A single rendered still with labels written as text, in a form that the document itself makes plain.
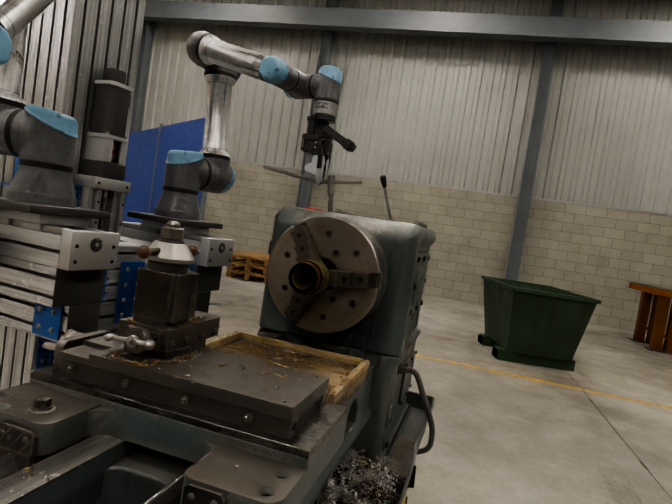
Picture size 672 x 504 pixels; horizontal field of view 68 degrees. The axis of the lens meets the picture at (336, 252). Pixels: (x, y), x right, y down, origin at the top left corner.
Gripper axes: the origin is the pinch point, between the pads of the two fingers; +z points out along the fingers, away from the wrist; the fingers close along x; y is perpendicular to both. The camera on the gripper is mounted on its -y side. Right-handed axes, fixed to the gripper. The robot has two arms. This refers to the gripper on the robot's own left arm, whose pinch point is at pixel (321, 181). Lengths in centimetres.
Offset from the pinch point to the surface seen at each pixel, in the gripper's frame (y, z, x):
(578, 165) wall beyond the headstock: -212, -186, -991
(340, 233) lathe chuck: -15.6, 14.9, 23.5
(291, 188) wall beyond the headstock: 405, -58, -965
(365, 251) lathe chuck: -23.0, 18.5, 23.5
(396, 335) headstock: -32, 42, 8
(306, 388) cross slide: -30, 38, 80
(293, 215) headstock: 4.8, 11.9, 6.9
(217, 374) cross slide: -17, 38, 84
